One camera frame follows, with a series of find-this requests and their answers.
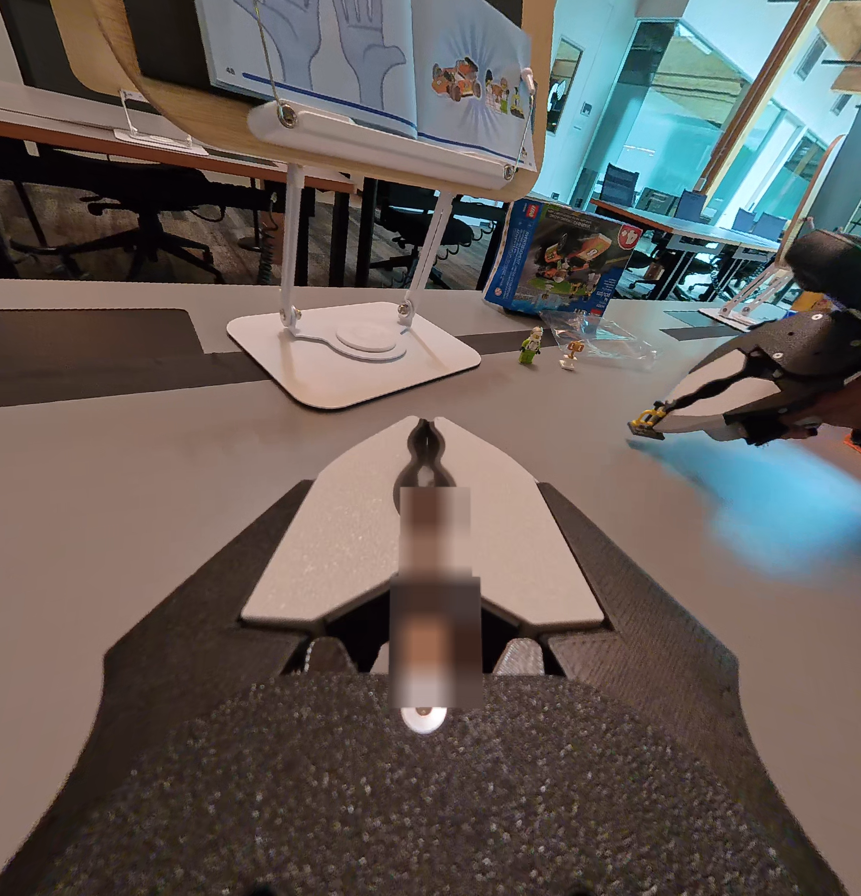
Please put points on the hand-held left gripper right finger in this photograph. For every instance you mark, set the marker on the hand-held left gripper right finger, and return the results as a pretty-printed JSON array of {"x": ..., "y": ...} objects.
[{"x": 535, "y": 553}]

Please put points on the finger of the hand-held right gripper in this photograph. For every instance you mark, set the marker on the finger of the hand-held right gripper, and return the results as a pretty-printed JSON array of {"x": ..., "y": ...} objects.
[
  {"x": 724, "y": 371},
  {"x": 752, "y": 413}
]

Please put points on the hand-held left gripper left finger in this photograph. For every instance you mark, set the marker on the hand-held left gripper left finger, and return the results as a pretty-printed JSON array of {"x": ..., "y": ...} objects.
[{"x": 325, "y": 553}]

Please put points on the small yellow lego piece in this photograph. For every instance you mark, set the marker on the small yellow lego piece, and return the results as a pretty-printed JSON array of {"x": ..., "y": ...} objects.
[{"x": 652, "y": 417}]

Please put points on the small tan lego piece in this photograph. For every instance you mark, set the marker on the small tan lego piece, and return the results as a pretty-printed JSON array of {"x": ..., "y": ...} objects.
[{"x": 572, "y": 354}]

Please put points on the lego instruction booklet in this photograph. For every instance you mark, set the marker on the lego instruction booklet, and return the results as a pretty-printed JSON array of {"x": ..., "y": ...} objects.
[{"x": 360, "y": 56}]

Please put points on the green lego minifigure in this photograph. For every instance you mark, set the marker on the green lego minifigure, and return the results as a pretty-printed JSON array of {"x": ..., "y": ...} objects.
[{"x": 530, "y": 347}]

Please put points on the blue lego set box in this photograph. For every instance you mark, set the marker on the blue lego set box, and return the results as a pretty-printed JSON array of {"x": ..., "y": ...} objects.
[{"x": 563, "y": 259}]

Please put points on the person's right hand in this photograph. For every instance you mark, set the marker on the person's right hand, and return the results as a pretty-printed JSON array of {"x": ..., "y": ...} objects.
[{"x": 850, "y": 403}]

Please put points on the white display stand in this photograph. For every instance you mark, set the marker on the white display stand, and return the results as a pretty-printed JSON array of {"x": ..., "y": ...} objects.
[{"x": 759, "y": 301}]

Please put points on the clear plastic bag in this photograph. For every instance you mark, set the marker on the clear plastic bag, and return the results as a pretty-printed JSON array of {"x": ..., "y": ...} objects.
[{"x": 624, "y": 339}]

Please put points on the long wooden office desk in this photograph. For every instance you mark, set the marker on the long wooden office desk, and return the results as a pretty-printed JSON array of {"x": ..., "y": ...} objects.
[{"x": 682, "y": 224}]

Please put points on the black office chair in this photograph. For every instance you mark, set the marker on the black office chair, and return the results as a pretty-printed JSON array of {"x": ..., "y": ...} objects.
[
  {"x": 136, "y": 210},
  {"x": 402, "y": 217}
]

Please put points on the small white desk stand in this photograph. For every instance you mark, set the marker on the small white desk stand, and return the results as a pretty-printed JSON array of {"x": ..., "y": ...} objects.
[{"x": 157, "y": 123}]

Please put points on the small wooden desk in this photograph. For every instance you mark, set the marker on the small wooden desk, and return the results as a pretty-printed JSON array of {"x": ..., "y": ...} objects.
[{"x": 66, "y": 133}]

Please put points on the wooden pillar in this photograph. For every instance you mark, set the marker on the wooden pillar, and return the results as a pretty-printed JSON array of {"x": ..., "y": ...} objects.
[{"x": 94, "y": 49}]

